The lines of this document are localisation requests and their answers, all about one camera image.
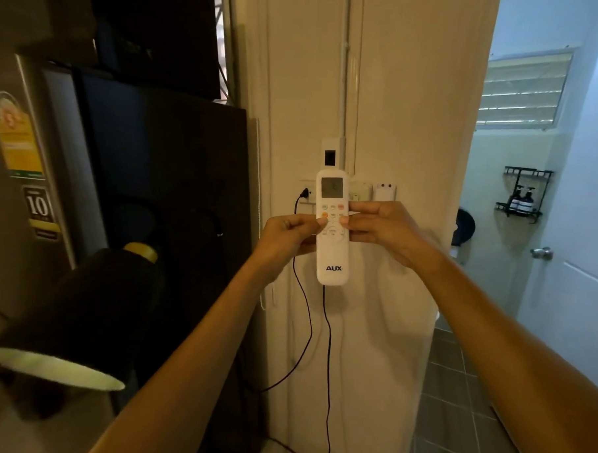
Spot white wall cable conduit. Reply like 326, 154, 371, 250
332, 0, 362, 164

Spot white door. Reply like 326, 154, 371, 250
502, 23, 598, 413

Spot person's right hand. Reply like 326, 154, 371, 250
338, 198, 446, 278

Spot grey refrigerator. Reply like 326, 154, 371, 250
0, 50, 112, 323

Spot yellow energy label sticker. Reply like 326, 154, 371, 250
0, 89, 46, 181

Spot white wall remote holder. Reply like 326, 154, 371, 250
321, 137, 348, 172

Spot black desk lamp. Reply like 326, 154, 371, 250
0, 241, 171, 398

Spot black and yellow warranty sticker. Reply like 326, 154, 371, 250
22, 183, 63, 243

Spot person's left hand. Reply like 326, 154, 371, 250
252, 213, 331, 282

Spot black wire wall rack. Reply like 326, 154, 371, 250
492, 164, 557, 225

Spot person's right forearm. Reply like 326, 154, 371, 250
413, 241, 598, 453

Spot white wall socket with plug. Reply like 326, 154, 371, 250
296, 180, 321, 216

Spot louvre window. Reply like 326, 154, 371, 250
473, 50, 578, 132

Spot white air conditioner remote control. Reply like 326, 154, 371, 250
311, 168, 355, 287

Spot black thin cable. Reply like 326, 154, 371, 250
319, 285, 337, 453

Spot black power cable with plug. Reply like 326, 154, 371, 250
248, 187, 321, 395

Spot dark wooden cabinet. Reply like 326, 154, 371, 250
73, 62, 263, 453

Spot black round paper holder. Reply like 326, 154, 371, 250
449, 207, 478, 249

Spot person's left forearm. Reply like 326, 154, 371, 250
63, 254, 291, 453

